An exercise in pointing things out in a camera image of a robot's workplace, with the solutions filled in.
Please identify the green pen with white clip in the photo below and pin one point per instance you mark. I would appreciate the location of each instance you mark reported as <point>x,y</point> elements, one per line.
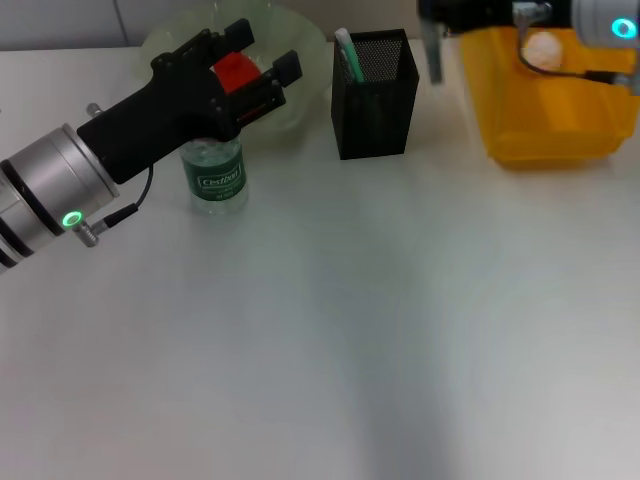
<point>352,57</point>

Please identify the clear water bottle green label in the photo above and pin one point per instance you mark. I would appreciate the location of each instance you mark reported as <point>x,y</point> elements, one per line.
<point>217,180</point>

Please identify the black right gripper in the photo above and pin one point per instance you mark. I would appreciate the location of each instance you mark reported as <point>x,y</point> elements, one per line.
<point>470,12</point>

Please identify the pale green glass fruit bowl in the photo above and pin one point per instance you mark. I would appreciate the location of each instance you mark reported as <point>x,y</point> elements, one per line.
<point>295,40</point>

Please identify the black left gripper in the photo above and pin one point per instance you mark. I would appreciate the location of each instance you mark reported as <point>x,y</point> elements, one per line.
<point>155,120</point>

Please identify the white paper ball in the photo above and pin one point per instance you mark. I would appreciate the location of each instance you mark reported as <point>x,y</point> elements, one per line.
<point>542,50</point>

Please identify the red-orange toy orange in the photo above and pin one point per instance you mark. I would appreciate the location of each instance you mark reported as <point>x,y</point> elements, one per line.
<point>235,75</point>

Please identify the black mesh pen holder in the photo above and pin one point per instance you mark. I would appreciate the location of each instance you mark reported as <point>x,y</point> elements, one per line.
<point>375,115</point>

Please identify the yellow plastic bin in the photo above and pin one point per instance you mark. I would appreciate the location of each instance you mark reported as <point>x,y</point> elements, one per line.
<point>550,120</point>

